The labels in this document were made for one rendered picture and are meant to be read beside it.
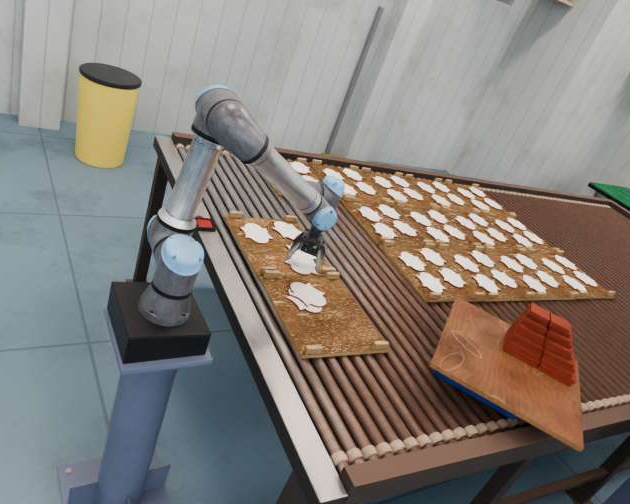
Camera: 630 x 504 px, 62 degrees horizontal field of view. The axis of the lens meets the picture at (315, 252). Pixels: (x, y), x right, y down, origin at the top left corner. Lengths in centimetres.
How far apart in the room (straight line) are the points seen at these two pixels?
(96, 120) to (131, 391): 288
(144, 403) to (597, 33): 599
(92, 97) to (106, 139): 33
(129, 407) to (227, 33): 403
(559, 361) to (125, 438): 148
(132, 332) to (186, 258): 25
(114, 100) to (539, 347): 335
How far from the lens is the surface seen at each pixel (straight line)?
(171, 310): 154
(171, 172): 254
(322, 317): 185
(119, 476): 209
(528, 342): 198
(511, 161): 697
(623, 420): 229
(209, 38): 522
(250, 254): 203
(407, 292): 226
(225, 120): 135
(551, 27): 708
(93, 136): 439
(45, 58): 481
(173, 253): 147
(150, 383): 172
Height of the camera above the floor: 200
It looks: 29 degrees down
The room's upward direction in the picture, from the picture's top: 22 degrees clockwise
